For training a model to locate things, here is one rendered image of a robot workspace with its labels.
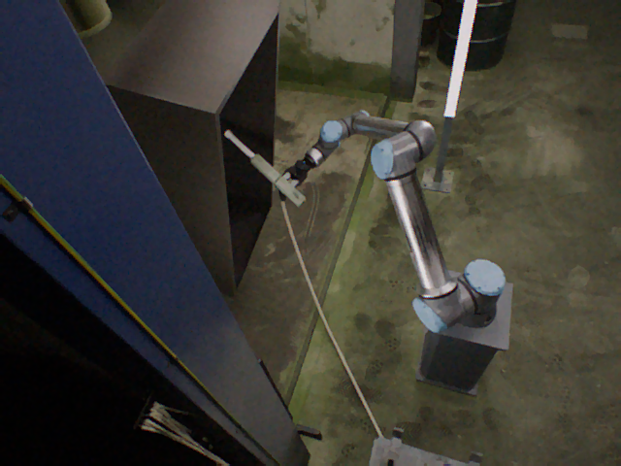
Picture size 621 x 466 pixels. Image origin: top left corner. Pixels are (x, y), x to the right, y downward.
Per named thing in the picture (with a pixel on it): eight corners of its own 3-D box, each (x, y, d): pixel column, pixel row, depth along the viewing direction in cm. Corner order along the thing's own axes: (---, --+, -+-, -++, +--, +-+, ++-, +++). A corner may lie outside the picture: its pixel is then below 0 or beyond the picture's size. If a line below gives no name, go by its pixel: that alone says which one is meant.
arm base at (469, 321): (498, 292, 189) (504, 281, 181) (494, 333, 178) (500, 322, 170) (451, 282, 193) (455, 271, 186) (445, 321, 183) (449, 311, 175)
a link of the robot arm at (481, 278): (505, 302, 175) (517, 280, 161) (470, 321, 172) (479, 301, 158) (479, 273, 184) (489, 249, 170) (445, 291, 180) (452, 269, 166)
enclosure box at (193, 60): (168, 278, 223) (96, 82, 123) (213, 188, 256) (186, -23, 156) (234, 297, 221) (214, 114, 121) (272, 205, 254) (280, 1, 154)
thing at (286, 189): (304, 212, 219) (307, 196, 197) (297, 218, 218) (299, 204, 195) (234, 147, 225) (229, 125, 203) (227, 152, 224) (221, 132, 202)
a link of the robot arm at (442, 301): (478, 320, 165) (420, 127, 144) (440, 343, 161) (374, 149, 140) (454, 307, 179) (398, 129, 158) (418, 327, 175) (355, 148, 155)
